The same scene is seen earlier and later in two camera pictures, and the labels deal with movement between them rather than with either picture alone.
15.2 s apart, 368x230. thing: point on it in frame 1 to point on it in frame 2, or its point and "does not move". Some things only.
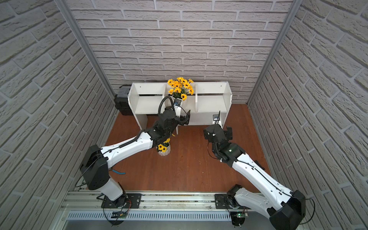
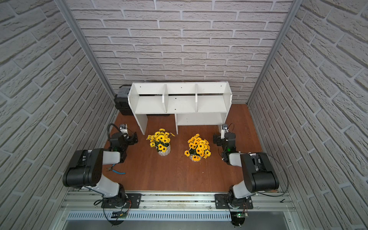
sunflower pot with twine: x=179 y=87 to x=198 y=148
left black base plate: x=127 y=201 does not move
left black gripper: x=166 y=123 to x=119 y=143
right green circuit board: x=242 y=215 does not move
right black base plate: x=223 y=201 does not move
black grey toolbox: x=121 y=100 does not move
